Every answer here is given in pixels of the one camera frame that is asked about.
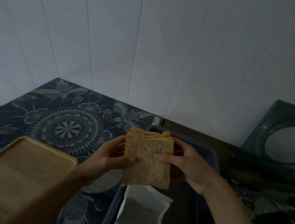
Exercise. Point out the person's left hand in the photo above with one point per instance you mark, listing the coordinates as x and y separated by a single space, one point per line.
105 156

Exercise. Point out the dark green round frame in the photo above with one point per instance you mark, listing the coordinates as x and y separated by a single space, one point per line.
283 138

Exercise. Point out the clear plastic bread bag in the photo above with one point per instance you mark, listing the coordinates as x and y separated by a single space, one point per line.
142 214

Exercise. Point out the person's right thumb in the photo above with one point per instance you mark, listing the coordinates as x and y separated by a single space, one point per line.
163 157

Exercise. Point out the dark patterned tablecloth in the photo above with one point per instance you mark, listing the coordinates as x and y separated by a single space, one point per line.
60 128

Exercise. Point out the dark grey plastic tray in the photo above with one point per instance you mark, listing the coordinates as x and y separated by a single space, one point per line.
192 204

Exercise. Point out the wooden rectangular tray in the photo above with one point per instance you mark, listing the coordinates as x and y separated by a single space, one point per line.
15 174

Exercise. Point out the person's left thumb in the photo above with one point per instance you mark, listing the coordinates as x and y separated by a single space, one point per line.
125 160

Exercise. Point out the person's left forearm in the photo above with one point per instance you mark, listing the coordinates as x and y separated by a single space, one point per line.
47 198

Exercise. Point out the person's right hand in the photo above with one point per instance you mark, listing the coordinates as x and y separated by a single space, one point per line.
194 166

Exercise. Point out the stack of brown bread slices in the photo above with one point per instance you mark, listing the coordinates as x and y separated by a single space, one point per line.
147 158

